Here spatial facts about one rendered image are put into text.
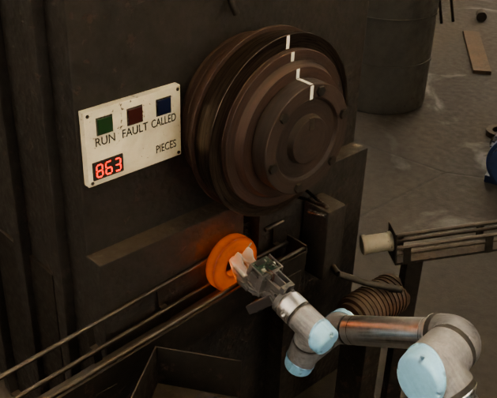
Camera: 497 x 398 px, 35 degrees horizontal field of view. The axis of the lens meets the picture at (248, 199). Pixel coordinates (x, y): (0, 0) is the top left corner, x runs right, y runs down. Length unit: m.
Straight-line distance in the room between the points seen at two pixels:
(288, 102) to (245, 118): 0.10
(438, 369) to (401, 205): 2.27
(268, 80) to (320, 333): 0.60
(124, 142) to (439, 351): 0.82
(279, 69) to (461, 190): 2.39
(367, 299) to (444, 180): 1.91
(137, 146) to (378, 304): 0.92
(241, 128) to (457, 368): 0.69
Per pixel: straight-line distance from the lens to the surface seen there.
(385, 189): 4.01
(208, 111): 1.80
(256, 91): 1.80
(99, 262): 1.88
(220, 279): 2.06
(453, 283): 3.42
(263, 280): 1.96
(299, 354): 1.97
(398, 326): 1.91
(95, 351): 1.95
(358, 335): 1.99
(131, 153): 1.83
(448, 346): 1.73
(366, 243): 2.31
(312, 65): 1.89
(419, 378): 1.71
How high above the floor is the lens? 1.94
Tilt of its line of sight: 30 degrees down
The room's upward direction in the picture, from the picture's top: 2 degrees clockwise
